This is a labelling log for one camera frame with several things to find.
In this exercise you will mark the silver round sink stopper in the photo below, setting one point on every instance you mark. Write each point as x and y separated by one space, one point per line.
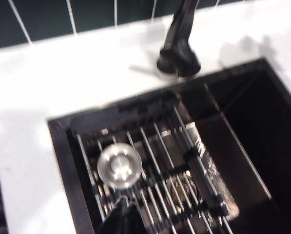
119 167

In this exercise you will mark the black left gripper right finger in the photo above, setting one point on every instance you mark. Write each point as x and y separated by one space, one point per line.
133 221

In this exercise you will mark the metal sink drain strainer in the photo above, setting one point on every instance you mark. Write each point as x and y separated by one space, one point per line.
184 191

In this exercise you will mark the black roll-up sink rack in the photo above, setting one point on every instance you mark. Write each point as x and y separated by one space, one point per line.
164 156

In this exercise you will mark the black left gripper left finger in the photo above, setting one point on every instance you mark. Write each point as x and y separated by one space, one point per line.
116 219

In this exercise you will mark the dark metal kitchen faucet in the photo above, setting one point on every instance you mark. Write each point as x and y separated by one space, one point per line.
181 31

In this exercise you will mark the black undermount kitchen sink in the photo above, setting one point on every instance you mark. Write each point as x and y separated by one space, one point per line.
257 136

